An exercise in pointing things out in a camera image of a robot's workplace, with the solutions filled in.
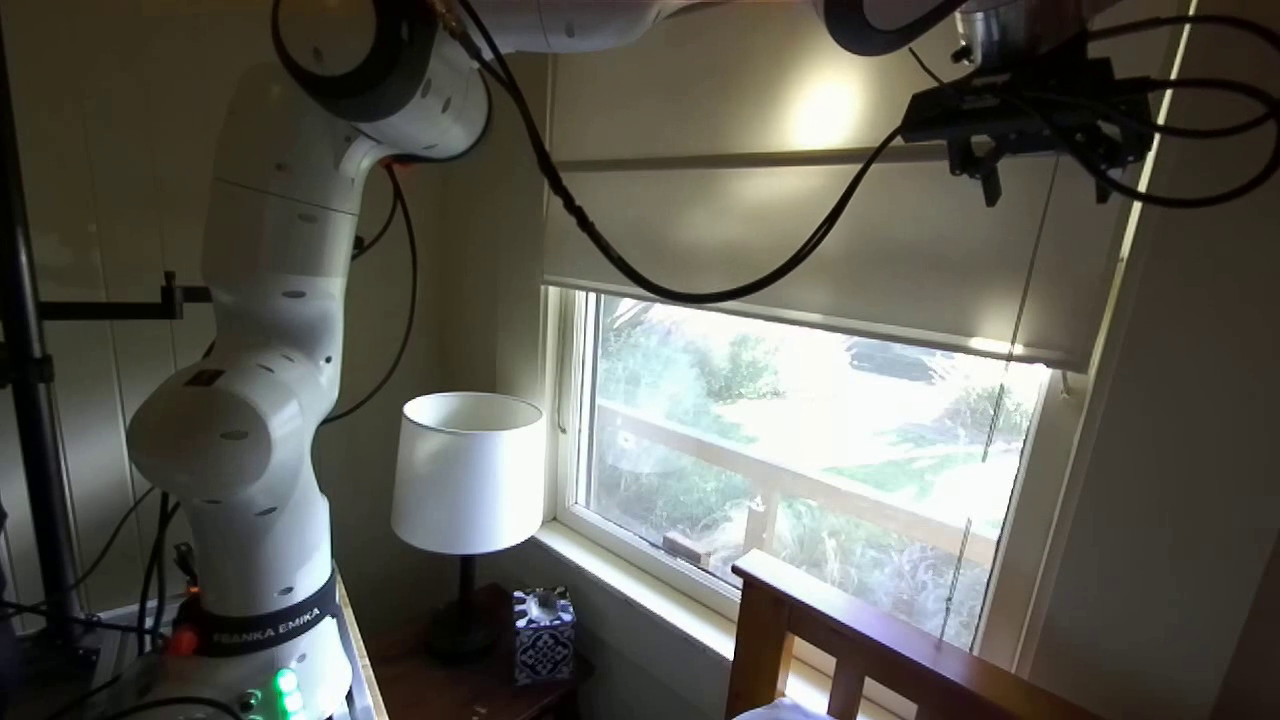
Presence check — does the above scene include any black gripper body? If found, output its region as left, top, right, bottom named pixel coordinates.
left=900, top=68, right=1156, bottom=202

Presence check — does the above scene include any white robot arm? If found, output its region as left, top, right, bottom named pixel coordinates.
left=127, top=0, right=1153, bottom=720

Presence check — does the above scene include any beige roman window blind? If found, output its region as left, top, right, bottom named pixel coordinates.
left=545, top=0, right=1129, bottom=366

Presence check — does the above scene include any white framed window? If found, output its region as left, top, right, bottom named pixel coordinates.
left=549, top=289, right=1072, bottom=663

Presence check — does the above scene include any white table lamp shade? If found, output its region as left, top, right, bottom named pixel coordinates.
left=391, top=391, right=545, bottom=556

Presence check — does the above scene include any black patterned tissue box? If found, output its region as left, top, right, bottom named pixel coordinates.
left=511, top=588, right=574, bottom=689

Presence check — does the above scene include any black lamp base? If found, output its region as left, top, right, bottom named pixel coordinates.
left=427, top=556, right=508, bottom=663

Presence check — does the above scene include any wooden nightstand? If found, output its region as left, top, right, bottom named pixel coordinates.
left=375, top=584, right=590, bottom=720

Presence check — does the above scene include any black metal stand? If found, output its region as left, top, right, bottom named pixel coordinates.
left=0, top=43, right=212, bottom=658

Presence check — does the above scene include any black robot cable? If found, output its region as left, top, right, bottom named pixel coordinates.
left=267, top=0, right=1280, bottom=430

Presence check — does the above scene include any wooden bed frame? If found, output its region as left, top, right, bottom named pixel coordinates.
left=723, top=553, right=1094, bottom=720

